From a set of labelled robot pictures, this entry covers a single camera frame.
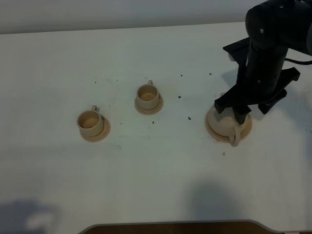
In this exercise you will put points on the beige saucer far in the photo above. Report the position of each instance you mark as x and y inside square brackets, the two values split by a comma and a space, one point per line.
[149, 112]

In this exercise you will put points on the beige teacup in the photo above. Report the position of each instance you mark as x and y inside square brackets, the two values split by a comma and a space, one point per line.
[147, 96]
[90, 122]

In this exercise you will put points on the beige teacup near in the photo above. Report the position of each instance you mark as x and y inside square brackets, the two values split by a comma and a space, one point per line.
[90, 122]

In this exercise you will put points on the beige teapot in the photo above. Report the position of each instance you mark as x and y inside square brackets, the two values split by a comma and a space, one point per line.
[225, 124]

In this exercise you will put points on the beige teapot saucer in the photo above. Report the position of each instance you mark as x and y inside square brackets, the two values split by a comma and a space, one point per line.
[214, 135]

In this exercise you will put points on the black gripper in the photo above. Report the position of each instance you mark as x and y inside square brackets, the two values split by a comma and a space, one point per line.
[273, 27]

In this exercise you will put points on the beige saucer near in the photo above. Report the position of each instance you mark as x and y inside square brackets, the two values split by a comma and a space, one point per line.
[102, 135]

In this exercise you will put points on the beige teacup far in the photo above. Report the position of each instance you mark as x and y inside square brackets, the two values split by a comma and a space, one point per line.
[147, 96]

